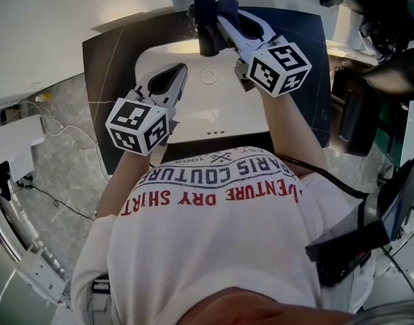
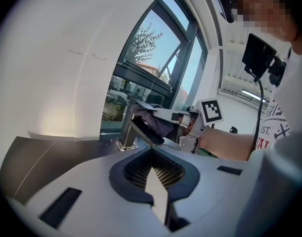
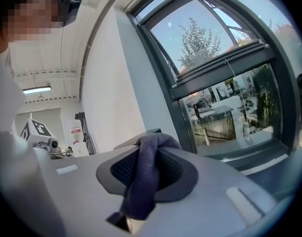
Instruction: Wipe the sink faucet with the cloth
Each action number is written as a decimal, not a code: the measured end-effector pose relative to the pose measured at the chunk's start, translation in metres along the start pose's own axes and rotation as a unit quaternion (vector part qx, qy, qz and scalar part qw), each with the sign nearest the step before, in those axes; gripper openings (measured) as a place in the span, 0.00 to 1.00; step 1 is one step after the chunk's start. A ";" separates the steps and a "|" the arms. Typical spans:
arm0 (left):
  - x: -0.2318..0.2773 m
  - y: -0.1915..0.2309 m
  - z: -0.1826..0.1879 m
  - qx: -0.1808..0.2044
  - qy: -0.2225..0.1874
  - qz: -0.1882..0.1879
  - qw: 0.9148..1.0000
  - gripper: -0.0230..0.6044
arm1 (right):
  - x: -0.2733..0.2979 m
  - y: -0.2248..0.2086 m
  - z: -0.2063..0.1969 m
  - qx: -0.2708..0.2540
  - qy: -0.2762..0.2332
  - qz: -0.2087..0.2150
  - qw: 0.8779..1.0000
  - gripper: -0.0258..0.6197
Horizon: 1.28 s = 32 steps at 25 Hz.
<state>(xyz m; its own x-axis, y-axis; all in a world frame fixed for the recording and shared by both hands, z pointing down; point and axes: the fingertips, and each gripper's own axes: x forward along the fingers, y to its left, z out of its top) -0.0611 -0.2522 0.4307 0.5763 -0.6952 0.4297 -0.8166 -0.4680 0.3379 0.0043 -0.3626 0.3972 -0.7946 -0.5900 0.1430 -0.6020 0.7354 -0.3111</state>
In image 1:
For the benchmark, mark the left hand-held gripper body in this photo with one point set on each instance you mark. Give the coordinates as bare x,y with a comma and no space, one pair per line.
135,127

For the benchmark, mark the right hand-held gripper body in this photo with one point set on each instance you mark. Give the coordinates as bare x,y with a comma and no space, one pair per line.
278,69

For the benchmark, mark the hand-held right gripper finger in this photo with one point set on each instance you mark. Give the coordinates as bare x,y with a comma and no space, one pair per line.
232,34
265,29

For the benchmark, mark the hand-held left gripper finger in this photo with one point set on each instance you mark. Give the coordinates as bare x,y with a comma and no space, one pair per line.
181,86
143,81

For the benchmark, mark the dark blue cloth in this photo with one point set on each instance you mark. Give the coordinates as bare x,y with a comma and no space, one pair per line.
227,7

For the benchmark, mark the person's right forearm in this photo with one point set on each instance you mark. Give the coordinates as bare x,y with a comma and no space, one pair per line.
288,130

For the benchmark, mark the person's left forearm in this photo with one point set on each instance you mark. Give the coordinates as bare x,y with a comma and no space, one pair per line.
125,181

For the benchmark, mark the white sink basin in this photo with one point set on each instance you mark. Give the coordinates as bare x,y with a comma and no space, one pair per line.
210,107

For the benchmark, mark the dark vanity cabinet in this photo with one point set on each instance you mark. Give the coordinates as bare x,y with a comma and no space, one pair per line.
95,73

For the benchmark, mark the black office chair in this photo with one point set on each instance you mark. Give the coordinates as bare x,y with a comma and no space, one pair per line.
355,120

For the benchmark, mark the small white box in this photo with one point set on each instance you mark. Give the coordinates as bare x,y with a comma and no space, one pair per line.
22,164

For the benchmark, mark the black bag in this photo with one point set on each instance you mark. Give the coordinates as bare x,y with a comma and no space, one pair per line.
386,19

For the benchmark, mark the large white box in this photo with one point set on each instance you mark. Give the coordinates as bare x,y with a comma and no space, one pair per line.
13,135

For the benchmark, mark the black equipment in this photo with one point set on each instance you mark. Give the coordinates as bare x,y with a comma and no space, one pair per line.
1,181

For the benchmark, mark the grey belt with black buckle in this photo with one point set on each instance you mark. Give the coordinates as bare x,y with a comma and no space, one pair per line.
98,288

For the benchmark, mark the black controller with red button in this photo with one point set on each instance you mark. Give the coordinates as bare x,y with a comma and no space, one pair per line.
342,269

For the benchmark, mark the white metal frame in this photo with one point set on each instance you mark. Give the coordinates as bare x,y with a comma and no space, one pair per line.
40,273

